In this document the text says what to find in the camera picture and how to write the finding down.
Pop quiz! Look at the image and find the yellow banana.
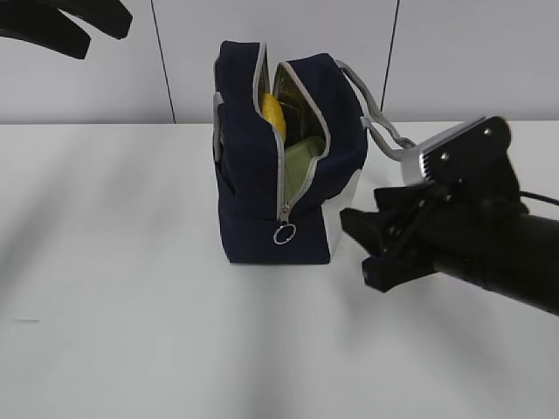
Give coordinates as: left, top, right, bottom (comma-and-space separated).
261, 93, 286, 141

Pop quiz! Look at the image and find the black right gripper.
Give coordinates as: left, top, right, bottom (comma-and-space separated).
339, 117, 532, 293

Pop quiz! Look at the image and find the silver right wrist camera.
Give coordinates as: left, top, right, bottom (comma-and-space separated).
401, 116, 511, 185

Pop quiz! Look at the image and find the navy and white lunch bag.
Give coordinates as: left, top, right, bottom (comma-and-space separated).
212, 41, 412, 265

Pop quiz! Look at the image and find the green lidded glass container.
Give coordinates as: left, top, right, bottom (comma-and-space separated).
285, 136, 325, 203

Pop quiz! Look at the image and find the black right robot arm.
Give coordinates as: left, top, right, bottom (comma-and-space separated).
341, 116, 558, 314

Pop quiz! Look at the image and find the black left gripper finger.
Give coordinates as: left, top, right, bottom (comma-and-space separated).
52, 0, 133, 39
1, 1, 91, 60

